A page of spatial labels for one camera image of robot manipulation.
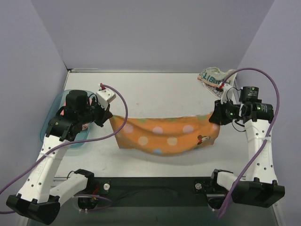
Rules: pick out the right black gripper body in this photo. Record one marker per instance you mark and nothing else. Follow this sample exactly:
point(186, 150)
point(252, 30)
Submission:
point(217, 114)

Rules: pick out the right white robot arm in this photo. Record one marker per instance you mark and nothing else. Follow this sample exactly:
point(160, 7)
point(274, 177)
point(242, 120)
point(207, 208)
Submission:
point(258, 185)

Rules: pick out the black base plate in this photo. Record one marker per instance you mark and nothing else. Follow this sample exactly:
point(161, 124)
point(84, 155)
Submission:
point(156, 191)

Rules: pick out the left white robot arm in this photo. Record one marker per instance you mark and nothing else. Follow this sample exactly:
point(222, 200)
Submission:
point(37, 199)

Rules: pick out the pink rolled towel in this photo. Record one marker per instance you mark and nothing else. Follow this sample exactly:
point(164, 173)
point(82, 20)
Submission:
point(85, 126)

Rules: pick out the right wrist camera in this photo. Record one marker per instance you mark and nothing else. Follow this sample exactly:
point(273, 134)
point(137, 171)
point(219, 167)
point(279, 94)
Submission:
point(227, 92)

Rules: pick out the teal plastic tray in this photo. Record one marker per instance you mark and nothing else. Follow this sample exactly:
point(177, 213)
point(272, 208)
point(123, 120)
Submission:
point(58, 102)

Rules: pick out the white rabbit print towel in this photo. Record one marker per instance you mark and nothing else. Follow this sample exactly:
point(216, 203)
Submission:
point(211, 77)

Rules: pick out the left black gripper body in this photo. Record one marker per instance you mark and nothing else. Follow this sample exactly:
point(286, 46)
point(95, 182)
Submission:
point(103, 115)

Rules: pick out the orange polka dot towel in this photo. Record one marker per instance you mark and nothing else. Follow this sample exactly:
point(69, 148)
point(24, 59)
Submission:
point(168, 136)

